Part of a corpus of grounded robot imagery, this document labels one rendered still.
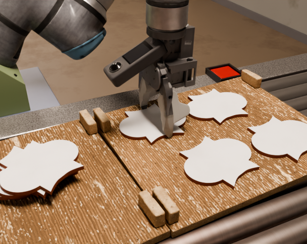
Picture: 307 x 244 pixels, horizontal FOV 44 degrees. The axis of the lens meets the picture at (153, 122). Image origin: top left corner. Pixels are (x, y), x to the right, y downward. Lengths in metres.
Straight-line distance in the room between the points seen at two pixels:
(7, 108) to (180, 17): 0.51
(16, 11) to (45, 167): 0.44
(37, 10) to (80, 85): 2.01
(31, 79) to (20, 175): 0.54
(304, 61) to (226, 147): 0.53
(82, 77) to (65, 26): 2.11
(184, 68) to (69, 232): 0.35
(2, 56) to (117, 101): 0.29
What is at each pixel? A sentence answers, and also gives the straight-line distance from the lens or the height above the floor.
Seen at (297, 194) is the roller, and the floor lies 0.92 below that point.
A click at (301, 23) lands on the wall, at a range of 3.92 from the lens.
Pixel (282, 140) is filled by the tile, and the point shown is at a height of 0.94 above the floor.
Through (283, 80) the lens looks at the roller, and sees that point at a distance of 1.05.
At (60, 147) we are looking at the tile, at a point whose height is 0.97.
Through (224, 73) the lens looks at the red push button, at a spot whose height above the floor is 0.93.
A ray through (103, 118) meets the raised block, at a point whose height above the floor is 0.96.
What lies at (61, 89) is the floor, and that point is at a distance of 2.92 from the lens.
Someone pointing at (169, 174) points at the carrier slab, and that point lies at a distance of 0.67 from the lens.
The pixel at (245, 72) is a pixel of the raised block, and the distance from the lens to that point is 0.97.
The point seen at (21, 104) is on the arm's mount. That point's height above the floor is 0.89.
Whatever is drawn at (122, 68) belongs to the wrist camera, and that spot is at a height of 1.09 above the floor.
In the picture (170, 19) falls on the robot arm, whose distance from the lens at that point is 0.67.
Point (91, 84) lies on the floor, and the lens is 2.95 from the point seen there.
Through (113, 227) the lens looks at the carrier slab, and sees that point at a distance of 0.59.
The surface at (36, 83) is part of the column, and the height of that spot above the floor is 0.87.
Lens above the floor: 1.38
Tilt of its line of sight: 34 degrees down
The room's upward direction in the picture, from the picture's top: straight up
